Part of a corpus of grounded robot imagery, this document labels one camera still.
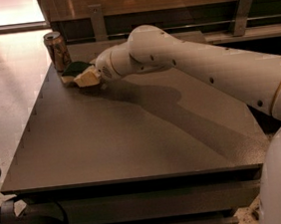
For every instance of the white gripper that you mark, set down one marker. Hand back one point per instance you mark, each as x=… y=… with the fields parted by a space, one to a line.
x=104 y=66

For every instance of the green and yellow sponge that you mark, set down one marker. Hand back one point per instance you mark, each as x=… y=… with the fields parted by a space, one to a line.
x=73 y=70

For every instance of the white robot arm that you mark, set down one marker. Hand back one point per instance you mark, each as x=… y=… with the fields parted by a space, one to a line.
x=251 y=77

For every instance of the orange soda can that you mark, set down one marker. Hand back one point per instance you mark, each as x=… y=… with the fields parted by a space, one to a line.
x=57 y=50

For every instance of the grey drawer cabinet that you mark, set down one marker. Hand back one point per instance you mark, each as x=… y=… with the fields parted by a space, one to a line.
x=152 y=148

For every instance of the left metal bracket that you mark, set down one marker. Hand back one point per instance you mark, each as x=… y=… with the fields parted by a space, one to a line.
x=98 y=22

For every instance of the metal bracket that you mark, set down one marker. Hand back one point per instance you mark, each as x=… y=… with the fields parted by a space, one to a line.
x=98 y=22
x=238 y=25

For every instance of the right metal bracket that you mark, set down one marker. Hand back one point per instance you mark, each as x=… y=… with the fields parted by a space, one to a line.
x=238 y=25

